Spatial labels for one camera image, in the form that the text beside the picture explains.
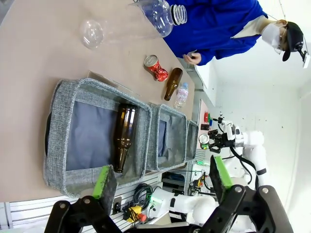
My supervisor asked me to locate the large grey fabric basket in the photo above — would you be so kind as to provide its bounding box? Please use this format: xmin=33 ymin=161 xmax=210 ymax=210
xmin=43 ymin=78 xmax=153 ymax=199

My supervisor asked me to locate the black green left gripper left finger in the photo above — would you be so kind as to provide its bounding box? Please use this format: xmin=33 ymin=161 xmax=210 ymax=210
xmin=45 ymin=165 xmax=122 ymax=233

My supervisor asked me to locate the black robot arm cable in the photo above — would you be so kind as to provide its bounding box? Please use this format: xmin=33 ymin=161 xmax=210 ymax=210
xmin=229 ymin=147 xmax=258 ymax=191

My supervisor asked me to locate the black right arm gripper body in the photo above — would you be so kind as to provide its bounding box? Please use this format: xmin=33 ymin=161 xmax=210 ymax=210
xmin=220 ymin=132 xmax=238 ymax=149

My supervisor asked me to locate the crushed red soda can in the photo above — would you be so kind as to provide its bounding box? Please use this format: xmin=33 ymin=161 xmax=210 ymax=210
xmin=144 ymin=54 xmax=169 ymax=82

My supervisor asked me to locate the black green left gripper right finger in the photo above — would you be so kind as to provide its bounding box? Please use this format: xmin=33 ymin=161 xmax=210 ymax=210
xmin=201 ymin=155 xmax=294 ymax=233

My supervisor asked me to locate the clear plastic cup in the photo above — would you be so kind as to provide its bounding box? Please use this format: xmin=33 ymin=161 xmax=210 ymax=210
xmin=79 ymin=9 xmax=162 ymax=50

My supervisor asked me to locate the silver can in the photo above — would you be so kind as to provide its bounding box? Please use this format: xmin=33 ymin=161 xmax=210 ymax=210
xmin=198 ymin=133 xmax=210 ymax=147

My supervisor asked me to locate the yellow emergency stop box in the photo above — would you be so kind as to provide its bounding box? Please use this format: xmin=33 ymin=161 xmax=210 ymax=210
xmin=122 ymin=205 xmax=146 ymax=223

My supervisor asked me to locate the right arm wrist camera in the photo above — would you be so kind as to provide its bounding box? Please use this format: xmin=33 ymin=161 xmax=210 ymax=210
xmin=217 ymin=116 xmax=235 ymax=133

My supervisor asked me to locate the small crumpled clear plastic bottle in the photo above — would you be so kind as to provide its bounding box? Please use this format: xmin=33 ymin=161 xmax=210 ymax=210
xmin=173 ymin=82 xmax=190 ymax=109

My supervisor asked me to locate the coiled black cable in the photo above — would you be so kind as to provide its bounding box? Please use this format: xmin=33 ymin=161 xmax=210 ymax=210
xmin=133 ymin=183 xmax=154 ymax=211

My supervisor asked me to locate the person's left hand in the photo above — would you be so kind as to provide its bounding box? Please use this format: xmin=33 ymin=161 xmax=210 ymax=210
xmin=183 ymin=52 xmax=202 ymax=65

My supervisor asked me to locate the red green blue button set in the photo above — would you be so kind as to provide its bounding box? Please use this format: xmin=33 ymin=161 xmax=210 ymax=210
xmin=203 ymin=111 xmax=213 ymax=127

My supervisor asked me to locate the person in blue jacket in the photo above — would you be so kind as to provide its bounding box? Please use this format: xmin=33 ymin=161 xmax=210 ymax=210
xmin=167 ymin=0 xmax=311 ymax=69

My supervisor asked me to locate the large clear plastic bottle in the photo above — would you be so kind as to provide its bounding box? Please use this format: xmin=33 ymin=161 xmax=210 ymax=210
xmin=128 ymin=0 xmax=188 ymax=38

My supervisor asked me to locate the brown glass bottle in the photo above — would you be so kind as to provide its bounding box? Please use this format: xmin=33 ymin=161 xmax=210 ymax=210
xmin=113 ymin=103 xmax=139 ymax=173
xmin=164 ymin=67 xmax=183 ymax=101

